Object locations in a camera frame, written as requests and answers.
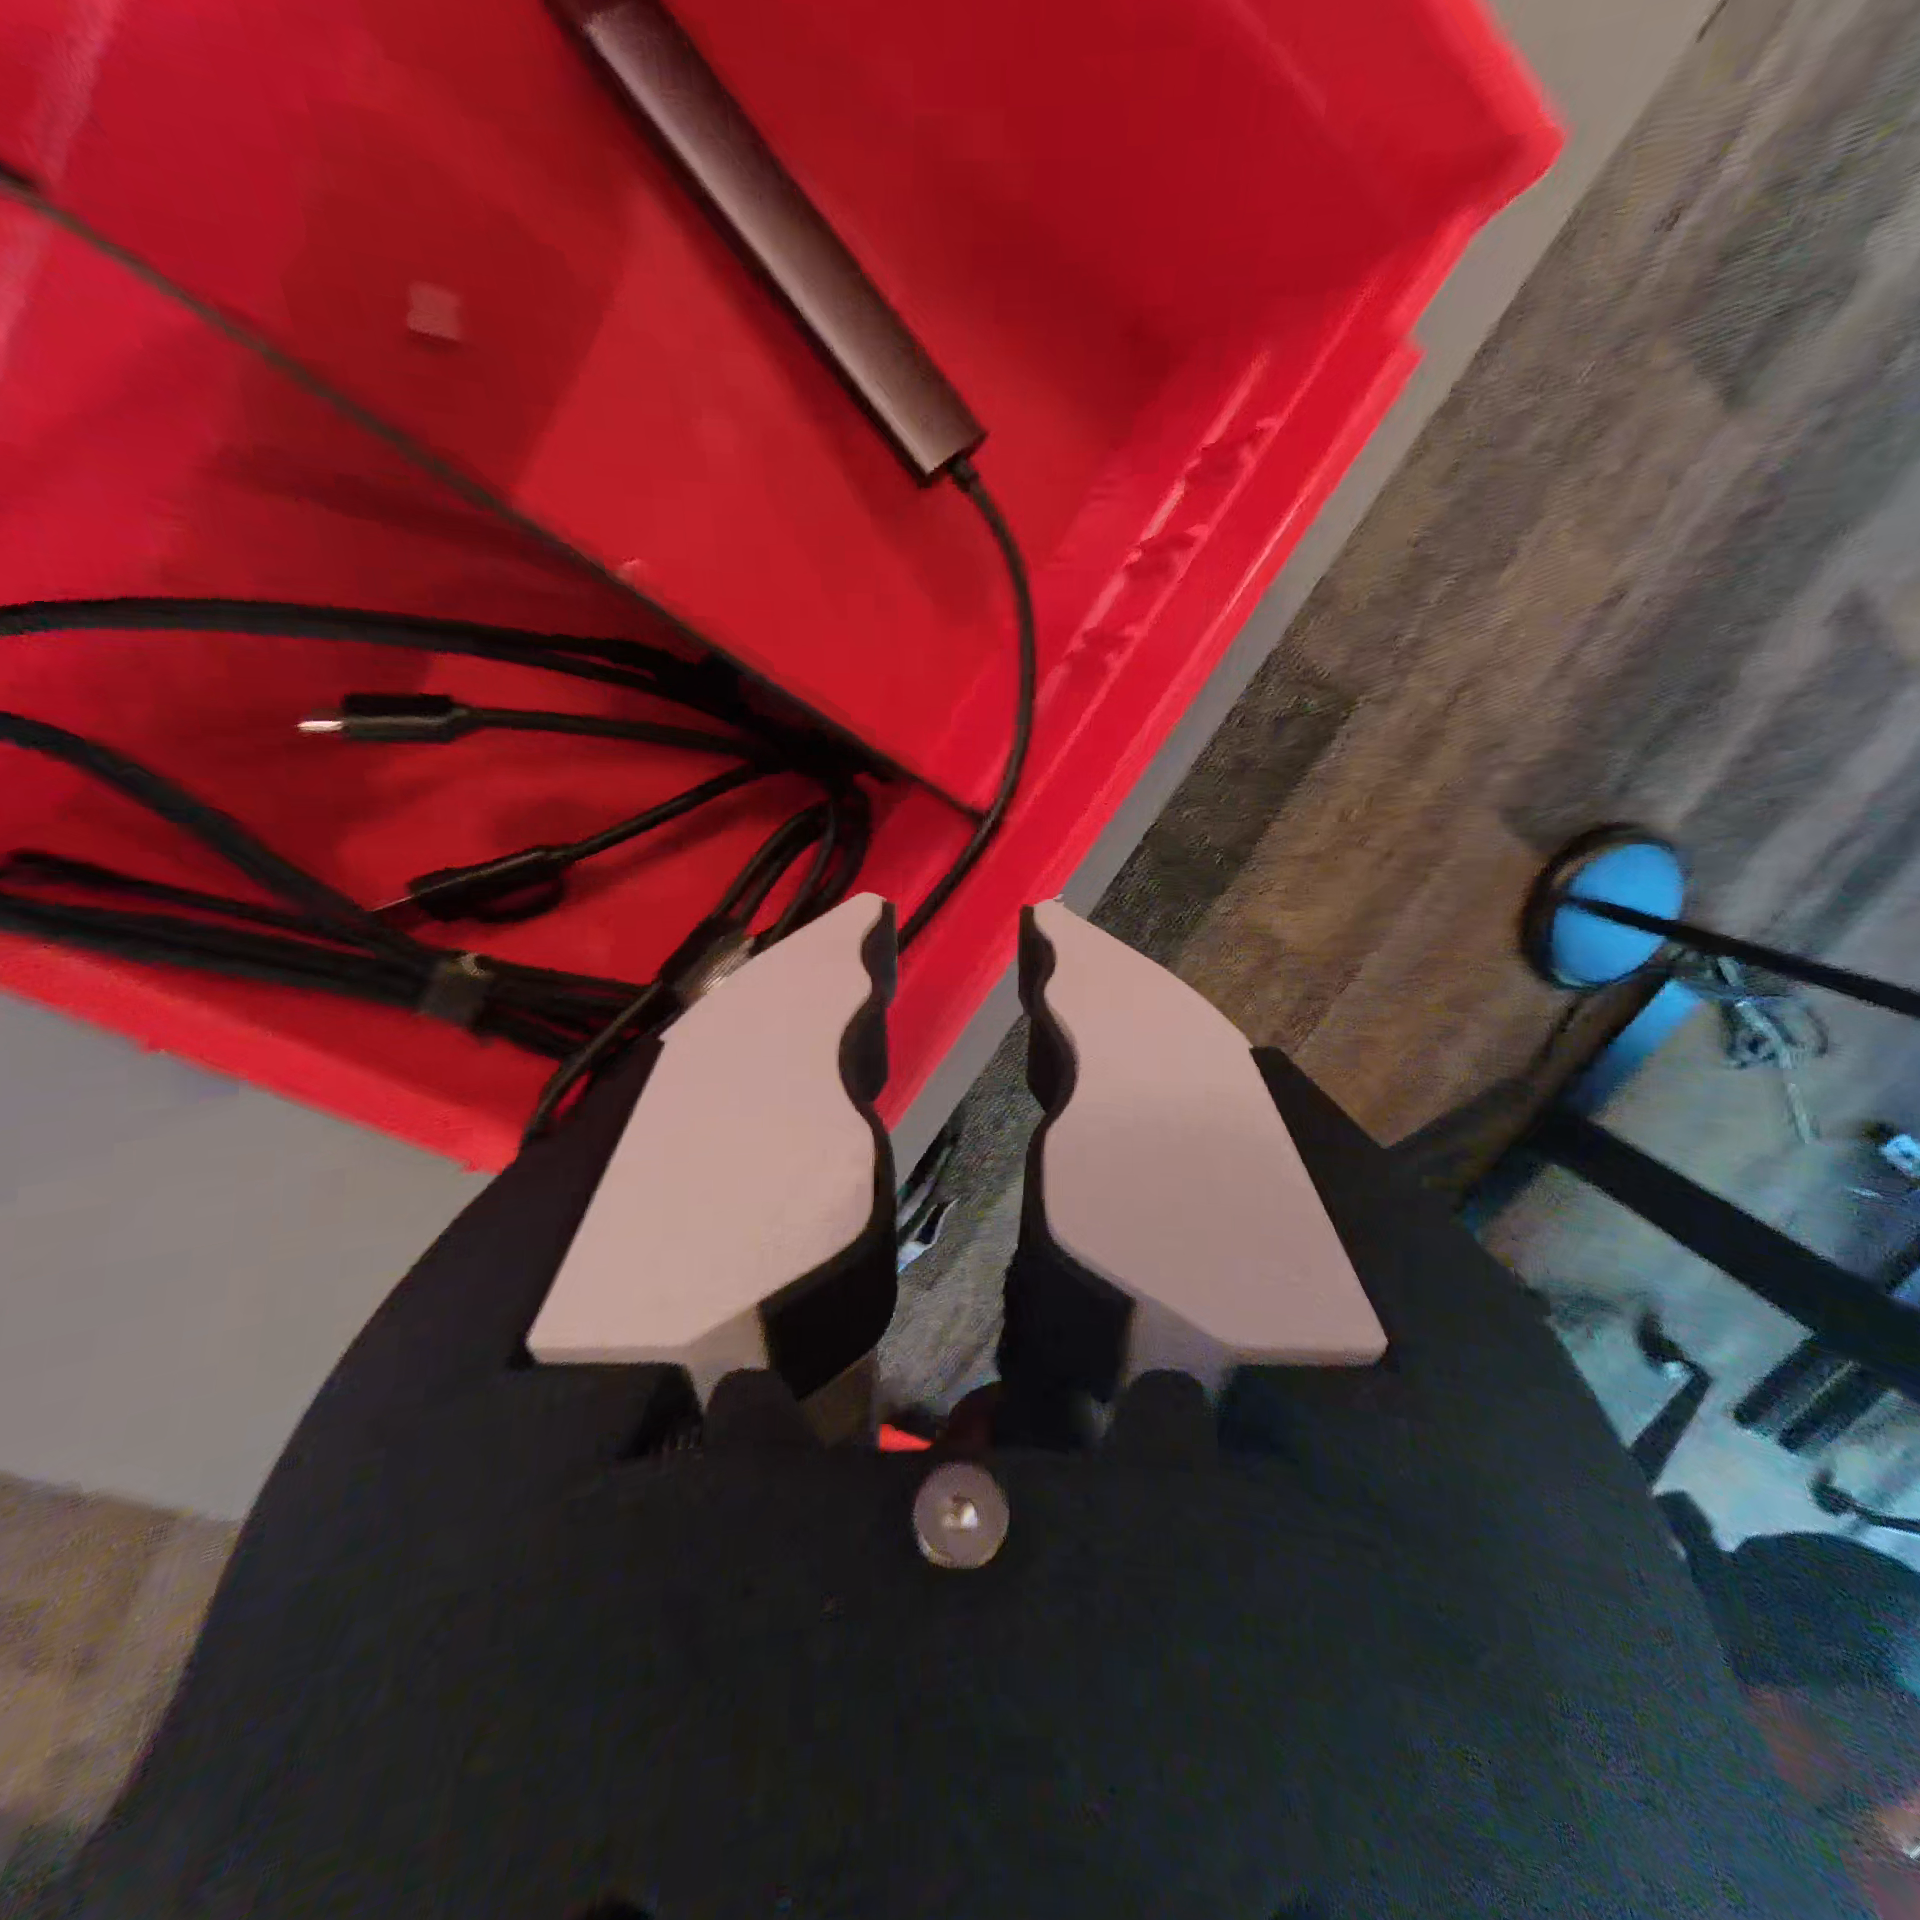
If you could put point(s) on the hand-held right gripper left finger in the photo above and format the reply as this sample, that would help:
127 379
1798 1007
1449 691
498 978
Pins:
720 1172

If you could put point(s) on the grey usb hub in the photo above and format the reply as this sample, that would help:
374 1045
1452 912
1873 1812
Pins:
773 226

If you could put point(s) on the blue black stand base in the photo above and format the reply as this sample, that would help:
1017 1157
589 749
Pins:
1613 954

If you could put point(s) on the red plastic bin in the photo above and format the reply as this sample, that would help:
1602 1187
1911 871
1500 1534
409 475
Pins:
1201 226

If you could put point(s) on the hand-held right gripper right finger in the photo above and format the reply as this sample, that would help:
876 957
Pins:
1185 1202

